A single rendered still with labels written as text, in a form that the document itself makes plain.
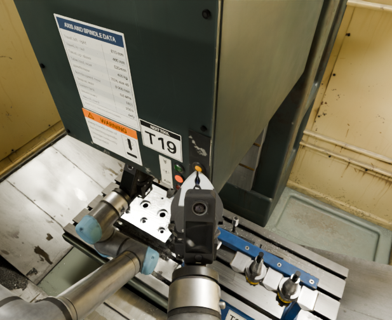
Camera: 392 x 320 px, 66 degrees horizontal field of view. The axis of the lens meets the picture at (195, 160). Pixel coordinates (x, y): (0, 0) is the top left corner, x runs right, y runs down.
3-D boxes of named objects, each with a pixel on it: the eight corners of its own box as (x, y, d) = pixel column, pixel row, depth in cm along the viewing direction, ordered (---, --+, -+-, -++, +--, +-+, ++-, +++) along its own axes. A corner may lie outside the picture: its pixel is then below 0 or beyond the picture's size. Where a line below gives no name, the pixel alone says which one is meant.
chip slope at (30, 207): (60, 304, 146) (40, 282, 127) (-22, 239, 170) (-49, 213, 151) (166, 183, 198) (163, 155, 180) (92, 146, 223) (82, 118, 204)
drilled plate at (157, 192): (165, 248, 131) (164, 242, 128) (115, 218, 142) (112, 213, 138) (193, 210, 145) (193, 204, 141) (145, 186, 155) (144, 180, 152)
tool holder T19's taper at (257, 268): (265, 266, 96) (269, 257, 91) (260, 279, 93) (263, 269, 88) (252, 260, 97) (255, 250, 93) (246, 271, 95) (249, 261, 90)
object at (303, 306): (311, 315, 87) (312, 314, 87) (293, 305, 89) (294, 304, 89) (318, 294, 92) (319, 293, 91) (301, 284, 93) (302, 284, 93)
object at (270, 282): (275, 294, 91) (276, 294, 91) (259, 286, 93) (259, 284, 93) (283, 275, 96) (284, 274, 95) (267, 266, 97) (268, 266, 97)
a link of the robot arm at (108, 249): (119, 267, 95) (112, 251, 87) (91, 253, 98) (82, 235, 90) (134, 247, 99) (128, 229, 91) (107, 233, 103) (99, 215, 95)
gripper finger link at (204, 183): (197, 186, 62) (196, 226, 56) (197, 167, 58) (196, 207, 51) (212, 187, 62) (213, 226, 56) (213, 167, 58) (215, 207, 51)
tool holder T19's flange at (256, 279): (267, 270, 98) (269, 266, 96) (260, 286, 94) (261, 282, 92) (250, 260, 100) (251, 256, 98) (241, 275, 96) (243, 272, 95)
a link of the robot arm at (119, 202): (98, 195, 90) (119, 207, 87) (108, 185, 93) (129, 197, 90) (103, 210, 95) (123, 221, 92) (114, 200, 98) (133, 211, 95)
